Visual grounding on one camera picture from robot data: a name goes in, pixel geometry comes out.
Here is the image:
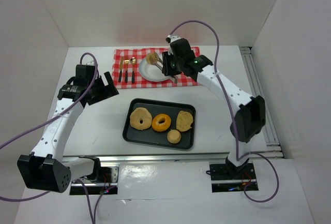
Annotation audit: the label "black baking tray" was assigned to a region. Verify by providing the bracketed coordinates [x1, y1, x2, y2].
[123, 98, 195, 150]

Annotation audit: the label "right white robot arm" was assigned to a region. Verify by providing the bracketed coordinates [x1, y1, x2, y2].
[162, 35, 266, 176]

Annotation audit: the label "gold fork black handle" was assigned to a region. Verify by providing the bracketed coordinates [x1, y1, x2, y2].
[124, 56, 130, 83]

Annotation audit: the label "red checkered cloth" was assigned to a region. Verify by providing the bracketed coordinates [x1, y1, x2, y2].
[112, 48, 198, 89]

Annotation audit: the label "metal tongs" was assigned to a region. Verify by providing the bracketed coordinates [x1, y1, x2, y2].
[154, 52, 178, 84]

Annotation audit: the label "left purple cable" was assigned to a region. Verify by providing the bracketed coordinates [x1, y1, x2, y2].
[0, 52, 117, 224]

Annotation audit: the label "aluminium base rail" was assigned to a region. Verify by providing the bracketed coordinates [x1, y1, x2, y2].
[69, 153, 259, 196]

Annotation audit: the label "gold spoon black handle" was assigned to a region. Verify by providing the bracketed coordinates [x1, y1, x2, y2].
[130, 57, 137, 84]

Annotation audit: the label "purple cable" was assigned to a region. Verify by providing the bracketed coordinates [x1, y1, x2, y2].
[0, 52, 117, 224]
[169, 20, 279, 203]

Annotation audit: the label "speckled bread slice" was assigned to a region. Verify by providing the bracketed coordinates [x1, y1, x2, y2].
[176, 111, 193, 132]

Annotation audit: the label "gold knife black handle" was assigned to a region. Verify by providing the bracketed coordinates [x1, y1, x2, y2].
[118, 56, 124, 83]

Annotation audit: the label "pale bagel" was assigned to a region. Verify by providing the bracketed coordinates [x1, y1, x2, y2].
[130, 107, 153, 130]

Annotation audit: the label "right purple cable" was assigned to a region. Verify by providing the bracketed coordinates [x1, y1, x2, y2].
[169, 20, 279, 203]

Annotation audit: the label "orange glazed donut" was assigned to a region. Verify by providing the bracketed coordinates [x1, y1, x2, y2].
[152, 114, 171, 132]

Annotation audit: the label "aluminium side rail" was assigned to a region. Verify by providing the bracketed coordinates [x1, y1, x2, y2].
[239, 47, 284, 159]

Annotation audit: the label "small round bun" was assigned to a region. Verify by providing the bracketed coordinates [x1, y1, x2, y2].
[145, 53, 157, 65]
[167, 129, 182, 144]

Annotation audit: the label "white plate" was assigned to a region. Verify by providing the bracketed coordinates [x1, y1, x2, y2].
[138, 53, 169, 82]

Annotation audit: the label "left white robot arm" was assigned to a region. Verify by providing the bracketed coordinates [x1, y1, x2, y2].
[17, 64, 118, 193]

